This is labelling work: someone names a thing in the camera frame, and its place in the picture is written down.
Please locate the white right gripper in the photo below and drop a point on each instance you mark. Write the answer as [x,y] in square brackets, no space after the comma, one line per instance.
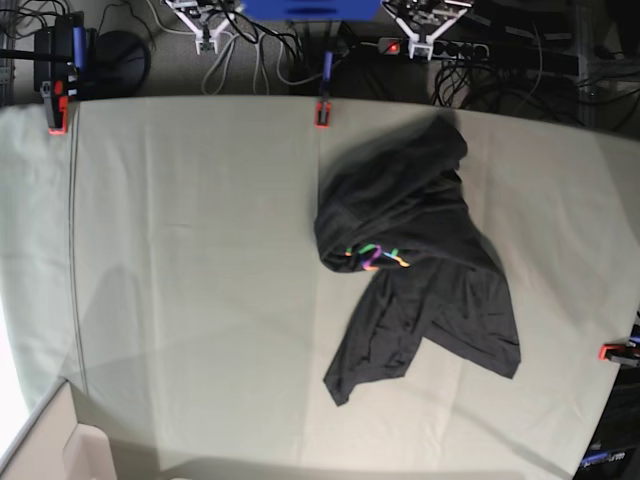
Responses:
[204,21]

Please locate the black power strip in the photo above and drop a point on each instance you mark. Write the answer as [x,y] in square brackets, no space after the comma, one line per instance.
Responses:
[442,49]

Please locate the red black clamp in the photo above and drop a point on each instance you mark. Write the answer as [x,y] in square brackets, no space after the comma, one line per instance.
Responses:
[322,114]
[55,99]
[624,354]

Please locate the red black clamp middle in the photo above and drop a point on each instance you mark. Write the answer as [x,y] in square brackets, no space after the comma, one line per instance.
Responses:
[322,114]

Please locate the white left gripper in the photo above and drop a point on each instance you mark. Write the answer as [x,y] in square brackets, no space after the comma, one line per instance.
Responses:
[425,21]

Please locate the red black clamp left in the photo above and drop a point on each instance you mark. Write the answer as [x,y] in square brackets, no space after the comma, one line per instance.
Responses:
[55,99]

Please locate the blue box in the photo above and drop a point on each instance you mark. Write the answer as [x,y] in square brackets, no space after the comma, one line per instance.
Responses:
[359,10]

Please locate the red black clamp right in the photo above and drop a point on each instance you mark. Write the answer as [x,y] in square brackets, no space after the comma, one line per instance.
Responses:
[624,354]

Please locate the black round base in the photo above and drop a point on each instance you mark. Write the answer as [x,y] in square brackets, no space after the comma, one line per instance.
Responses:
[121,64]

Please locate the white box corner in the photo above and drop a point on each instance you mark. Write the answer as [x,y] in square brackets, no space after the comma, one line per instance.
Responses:
[54,444]

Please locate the black t-shirt with colourful logo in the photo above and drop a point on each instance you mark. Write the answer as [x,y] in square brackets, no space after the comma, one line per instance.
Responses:
[400,215]

